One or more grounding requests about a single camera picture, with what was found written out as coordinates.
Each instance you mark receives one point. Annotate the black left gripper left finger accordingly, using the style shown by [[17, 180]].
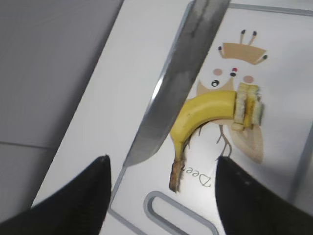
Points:
[[78, 208]]

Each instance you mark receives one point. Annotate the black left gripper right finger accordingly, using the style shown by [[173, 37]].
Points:
[[246, 207]]

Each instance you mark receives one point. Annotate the yellow banana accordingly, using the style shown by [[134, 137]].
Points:
[[195, 113]]

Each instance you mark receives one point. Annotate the knife with white handle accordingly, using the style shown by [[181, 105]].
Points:
[[193, 40]]

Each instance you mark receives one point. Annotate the cut banana slice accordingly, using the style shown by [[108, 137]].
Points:
[[254, 107], [242, 119]]

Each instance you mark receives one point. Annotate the cut banana slice outer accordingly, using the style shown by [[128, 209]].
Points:
[[254, 107]]

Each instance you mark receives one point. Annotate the white cutting board grey rim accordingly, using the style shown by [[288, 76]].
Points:
[[268, 47]]

